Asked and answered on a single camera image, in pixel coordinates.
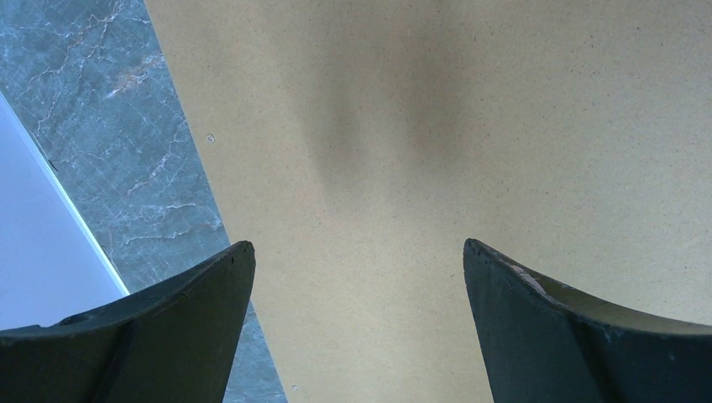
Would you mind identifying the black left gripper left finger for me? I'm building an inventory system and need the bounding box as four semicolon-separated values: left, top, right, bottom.
1;241;256;402

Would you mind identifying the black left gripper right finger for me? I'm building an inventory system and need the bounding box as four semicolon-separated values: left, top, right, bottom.
463;239;711;402

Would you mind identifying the brown cardboard backing board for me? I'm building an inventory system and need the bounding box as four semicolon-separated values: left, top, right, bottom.
146;1;711;402

